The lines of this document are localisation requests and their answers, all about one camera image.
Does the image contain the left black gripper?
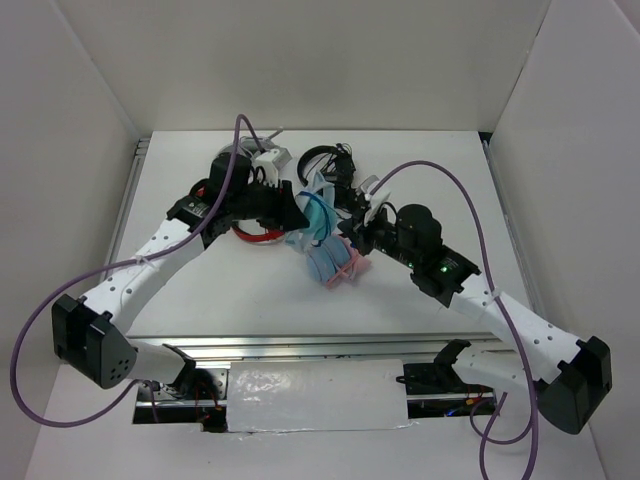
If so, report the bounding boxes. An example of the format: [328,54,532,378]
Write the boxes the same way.
[227,175,309,231]

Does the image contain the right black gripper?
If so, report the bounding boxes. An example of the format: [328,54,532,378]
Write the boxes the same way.
[338,200,419,269]

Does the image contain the blue headphone cable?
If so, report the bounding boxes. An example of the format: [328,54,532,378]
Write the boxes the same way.
[304,194,336,246]

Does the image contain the teal cat ear headphones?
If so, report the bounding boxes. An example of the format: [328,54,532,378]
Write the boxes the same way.
[285,172,337,254]

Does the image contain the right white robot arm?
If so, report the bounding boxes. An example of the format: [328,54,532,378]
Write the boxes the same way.
[338,204,612,435]

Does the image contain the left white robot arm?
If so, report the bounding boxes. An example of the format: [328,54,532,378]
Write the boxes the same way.
[52,147,309,399]

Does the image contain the black headphones lower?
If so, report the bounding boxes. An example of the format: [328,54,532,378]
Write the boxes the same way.
[335,194,363,229]

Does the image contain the red black headphones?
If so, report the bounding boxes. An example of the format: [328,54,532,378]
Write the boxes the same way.
[232,225,284,245]

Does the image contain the blue pink cat headphones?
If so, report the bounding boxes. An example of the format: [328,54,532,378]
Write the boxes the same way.
[306,235,371,289]

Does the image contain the black headphones upper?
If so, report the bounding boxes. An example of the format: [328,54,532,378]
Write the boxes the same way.
[296,143,356,193]

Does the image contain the white grey headphones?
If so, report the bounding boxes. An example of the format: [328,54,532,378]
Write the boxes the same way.
[236,128,284,159]

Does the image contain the white foil covered plate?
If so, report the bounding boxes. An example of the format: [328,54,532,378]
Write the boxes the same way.
[226,359,409,433]

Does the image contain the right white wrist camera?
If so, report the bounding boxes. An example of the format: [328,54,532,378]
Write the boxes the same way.
[357,175,391,226]

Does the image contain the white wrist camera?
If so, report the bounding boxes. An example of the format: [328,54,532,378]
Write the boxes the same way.
[252,147,292,186]
[357,175,391,226]

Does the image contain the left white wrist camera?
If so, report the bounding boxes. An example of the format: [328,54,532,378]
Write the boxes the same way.
[252,147,292,186]

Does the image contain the aluminium rail frame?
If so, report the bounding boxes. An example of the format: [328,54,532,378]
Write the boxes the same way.
[129,333,504,402]

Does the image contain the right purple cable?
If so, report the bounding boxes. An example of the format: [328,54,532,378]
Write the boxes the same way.
[369,160,541,480]

